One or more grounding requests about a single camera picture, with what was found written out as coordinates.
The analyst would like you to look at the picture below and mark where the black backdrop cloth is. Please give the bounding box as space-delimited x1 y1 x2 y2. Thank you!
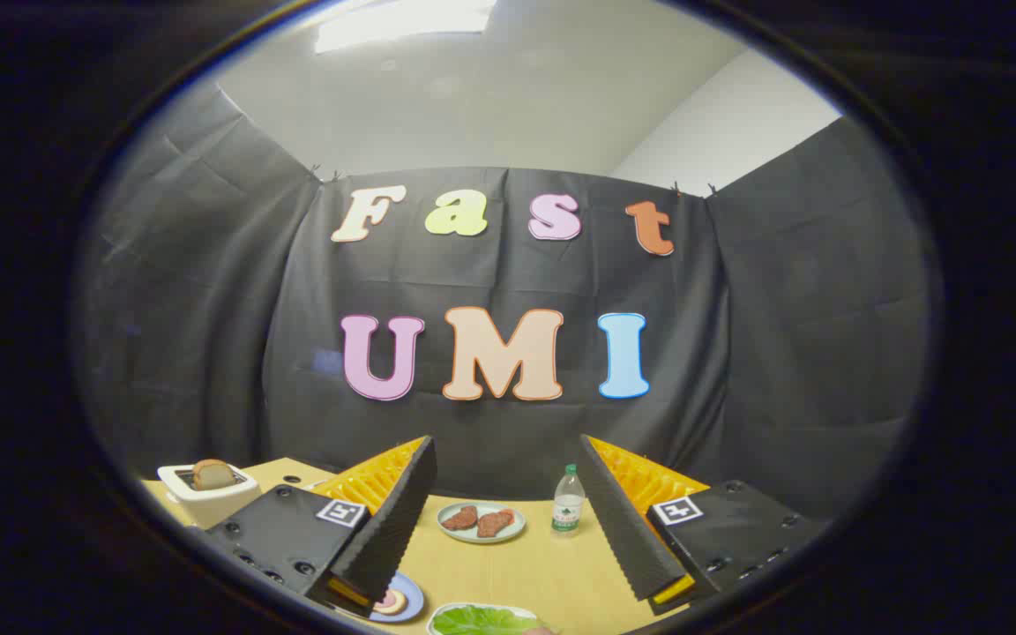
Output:
76 84 928 521

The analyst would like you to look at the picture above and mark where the plain bread slice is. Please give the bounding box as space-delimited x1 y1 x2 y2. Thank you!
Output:
191 459 237 491

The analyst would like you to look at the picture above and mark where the white leaf-shaped plate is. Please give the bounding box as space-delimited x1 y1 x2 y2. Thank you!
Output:
426 601 553 635

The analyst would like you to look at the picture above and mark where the ceiling light panel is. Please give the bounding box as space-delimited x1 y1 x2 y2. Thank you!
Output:
314 0 497 54

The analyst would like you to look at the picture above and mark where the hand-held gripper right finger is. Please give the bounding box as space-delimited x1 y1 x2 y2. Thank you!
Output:
579 435 826 616

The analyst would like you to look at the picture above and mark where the white toaster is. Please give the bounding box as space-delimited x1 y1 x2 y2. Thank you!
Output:
157 463 262 528

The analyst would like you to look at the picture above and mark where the blue plate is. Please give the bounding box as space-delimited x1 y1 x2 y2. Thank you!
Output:
336 571 426 624

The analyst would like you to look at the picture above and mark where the clear water bottle green label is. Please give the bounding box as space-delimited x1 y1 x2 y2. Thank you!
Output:
551 464 586 535

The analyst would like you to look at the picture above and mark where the pale green oval plate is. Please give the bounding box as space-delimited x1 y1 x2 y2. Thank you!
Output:
437 501 527 545

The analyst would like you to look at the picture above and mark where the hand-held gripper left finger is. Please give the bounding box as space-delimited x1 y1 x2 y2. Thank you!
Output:
205 435 438 618

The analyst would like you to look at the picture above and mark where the green lettuce leaf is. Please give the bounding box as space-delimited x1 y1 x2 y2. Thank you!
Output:
431 605 544 635

